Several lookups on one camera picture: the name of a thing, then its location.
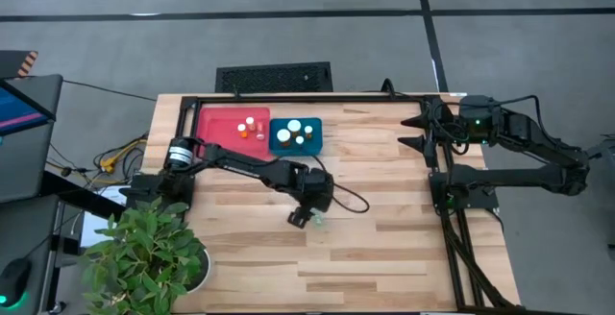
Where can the small orange pill bottle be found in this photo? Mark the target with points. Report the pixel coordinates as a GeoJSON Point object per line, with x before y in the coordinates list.
{"type": "Point", "coordinates": [242, 130]}

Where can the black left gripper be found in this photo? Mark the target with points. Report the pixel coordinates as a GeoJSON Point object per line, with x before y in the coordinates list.
{"type": "Point", "coordinates": [319, 192]}

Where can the white plant pot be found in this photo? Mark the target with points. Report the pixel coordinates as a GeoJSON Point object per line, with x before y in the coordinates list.
{"type": "Point", "coordinates": [205, 269]}

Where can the pale yellow pill bottle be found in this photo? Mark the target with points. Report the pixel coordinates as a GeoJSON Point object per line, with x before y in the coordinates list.
{"type": "Point", "coordinates": [299, 139]}

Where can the hazard striped floor marker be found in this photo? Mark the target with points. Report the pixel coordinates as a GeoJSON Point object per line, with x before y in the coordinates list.
{"type": "Point", "coordinates": [14, 63]}

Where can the large orange labelled pill bottle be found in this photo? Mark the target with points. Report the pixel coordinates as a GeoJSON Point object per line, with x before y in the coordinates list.
{"type": "Point", "coordinates": [283, 136]}

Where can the black perforated floor panel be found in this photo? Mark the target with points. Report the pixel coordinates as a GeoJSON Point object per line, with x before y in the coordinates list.
{"type": "Point", "coordinates": [274, 77]}

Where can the black stand base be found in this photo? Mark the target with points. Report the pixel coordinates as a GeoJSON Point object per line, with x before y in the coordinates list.
{"type": "Point", "coordinates": [605, 149]}

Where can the green pill bottle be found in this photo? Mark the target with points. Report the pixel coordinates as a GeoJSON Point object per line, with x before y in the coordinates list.
{"type": "Point", "coordinates": [318, 220]}

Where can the grey monitor with blue screen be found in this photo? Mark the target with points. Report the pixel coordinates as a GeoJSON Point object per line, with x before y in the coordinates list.
{"type": "Point", "coordinates": [24, 161]}

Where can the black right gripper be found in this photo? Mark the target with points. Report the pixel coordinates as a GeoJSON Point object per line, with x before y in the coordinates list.
{"type": "Point", "coordinates": [435, 130]}

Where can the black metal table frame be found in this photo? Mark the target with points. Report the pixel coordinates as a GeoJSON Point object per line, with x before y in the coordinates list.
{"type": "Point", "coordinates": [307, 99]}

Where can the blue plastic bin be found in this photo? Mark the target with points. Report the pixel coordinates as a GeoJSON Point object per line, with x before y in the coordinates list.
{"type": "Point", "coordinates": [317, 144]}

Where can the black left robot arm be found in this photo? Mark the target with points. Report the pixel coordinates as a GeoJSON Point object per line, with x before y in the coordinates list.
{"type": "Point", "coordinates": [240, 163]}

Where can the grey desk surface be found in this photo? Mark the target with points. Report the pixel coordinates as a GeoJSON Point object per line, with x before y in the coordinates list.
{"type": "Point", "coordinates": [29, 238]}

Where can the pink plastic bin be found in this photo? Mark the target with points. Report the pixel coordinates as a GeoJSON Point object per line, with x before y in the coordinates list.
{"type": "Point", "coordinates": [221, 132]}

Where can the orange bottle with yellow pills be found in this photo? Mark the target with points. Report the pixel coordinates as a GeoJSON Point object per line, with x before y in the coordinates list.
{"type": "Point", "coordinates": [308, 131]}

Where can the green leafy plant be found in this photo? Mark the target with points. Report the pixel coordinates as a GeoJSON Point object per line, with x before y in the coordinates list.
{"type": "Point", "coordinates": [144, 257]}

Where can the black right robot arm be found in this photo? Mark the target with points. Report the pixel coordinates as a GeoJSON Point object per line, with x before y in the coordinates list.
{"type": "Point", "coordinates": [519, 176]}

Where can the black computer mouse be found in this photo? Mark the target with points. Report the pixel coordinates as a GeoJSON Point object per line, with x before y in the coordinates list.
{"type": "Point", "coordinates": [14, 279]}

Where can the pink pill bottle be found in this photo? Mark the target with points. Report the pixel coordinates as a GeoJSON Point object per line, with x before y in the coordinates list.
{"type": "Point", "coordinates": [260, 131]}

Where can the clear bottle with red pills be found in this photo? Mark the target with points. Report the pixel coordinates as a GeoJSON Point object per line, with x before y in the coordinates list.
{"type": "Point", "coordinates": [250, 123]}

